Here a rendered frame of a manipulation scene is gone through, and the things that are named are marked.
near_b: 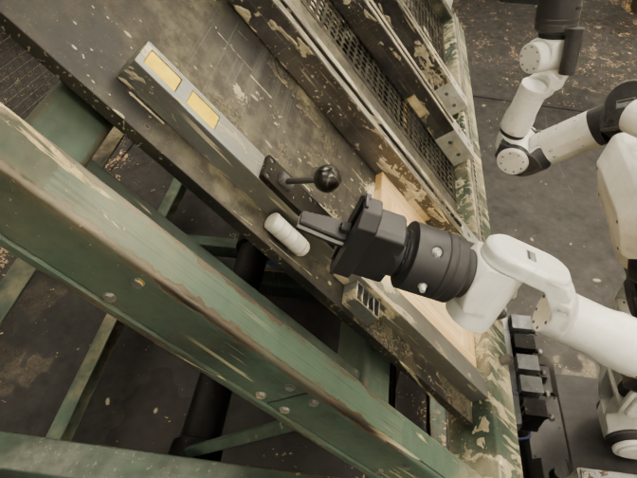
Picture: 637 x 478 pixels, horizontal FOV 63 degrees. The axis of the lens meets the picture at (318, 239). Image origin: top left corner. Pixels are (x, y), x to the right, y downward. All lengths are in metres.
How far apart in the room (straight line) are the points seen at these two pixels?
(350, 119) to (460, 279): 0.56
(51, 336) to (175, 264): 2.05
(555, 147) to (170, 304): 1.05
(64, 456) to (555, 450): 1.51
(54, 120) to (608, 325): 0.70
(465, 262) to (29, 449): 1.08
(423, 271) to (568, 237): 2.38
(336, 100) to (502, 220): 1.98
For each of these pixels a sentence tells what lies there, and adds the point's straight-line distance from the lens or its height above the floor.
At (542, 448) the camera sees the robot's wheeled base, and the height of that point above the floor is 0.19.
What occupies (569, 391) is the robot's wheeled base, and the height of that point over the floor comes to 0.17.
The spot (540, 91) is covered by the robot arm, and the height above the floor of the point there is 1.31.
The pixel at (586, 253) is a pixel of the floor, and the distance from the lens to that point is 2.94.
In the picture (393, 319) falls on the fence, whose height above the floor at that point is 1.16.
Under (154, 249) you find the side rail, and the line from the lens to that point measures 0.56.
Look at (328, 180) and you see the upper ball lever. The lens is 0.68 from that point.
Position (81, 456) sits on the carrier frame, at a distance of 1.35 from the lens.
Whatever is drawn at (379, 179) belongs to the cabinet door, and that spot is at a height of 1.21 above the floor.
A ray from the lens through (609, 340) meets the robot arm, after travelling 0.73.
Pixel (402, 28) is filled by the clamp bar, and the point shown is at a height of 1.20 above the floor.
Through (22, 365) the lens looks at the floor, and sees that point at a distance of 2.57.
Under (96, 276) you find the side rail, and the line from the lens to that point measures 0.59.
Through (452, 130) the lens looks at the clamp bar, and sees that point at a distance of 1.68.
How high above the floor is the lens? 1.96
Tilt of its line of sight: 47 degrees down
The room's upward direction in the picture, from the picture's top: straight up
